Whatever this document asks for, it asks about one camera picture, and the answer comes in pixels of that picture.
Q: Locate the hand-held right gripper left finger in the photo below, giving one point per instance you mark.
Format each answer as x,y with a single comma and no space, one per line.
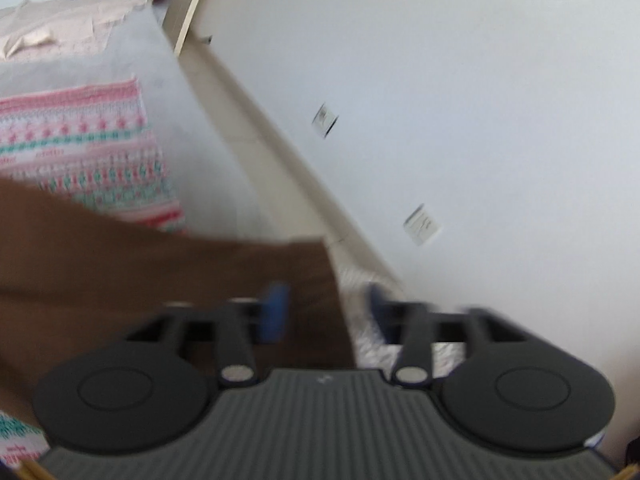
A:
272,312

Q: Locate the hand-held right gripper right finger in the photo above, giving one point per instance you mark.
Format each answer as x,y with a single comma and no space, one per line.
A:
377,310

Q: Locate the brown garment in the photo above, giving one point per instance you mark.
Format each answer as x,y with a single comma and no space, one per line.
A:
125,270

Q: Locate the bed with grey sheet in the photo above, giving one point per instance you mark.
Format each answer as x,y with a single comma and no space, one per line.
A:
200,160

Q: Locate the pink green patterned blanket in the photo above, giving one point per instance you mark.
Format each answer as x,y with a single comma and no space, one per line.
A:
85,150

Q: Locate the cream cloth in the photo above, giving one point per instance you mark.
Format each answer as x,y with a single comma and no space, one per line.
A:
55,25

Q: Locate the white wall socket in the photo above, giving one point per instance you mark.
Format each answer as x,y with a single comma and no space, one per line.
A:
422,225
325,120

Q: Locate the beige door frame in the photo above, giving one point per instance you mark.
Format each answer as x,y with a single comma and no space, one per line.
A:
192,5

